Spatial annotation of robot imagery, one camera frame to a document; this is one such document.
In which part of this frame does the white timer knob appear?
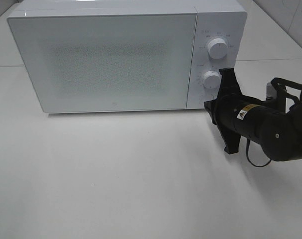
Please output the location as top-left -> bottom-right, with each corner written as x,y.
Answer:
202,71 -> 221,89

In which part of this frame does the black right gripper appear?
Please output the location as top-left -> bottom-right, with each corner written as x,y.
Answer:
203,68 -> 263,154

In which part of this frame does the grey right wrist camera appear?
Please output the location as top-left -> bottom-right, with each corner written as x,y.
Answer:
266,82 -> 277,100

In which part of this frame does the round white door button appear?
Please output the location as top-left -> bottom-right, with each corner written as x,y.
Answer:
199,94 -> 214,106

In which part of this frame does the white microwave door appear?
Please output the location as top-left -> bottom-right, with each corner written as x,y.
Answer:
8,14 -> 196,113

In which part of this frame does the upper white power knob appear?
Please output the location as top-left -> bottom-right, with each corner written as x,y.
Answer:
207,37 -> 228,60

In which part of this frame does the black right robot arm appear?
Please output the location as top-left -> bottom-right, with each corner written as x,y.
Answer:
204,68 -> 302,162

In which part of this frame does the white microwave oven body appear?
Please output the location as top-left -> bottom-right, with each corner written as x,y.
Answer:
7,0 -> 247,110

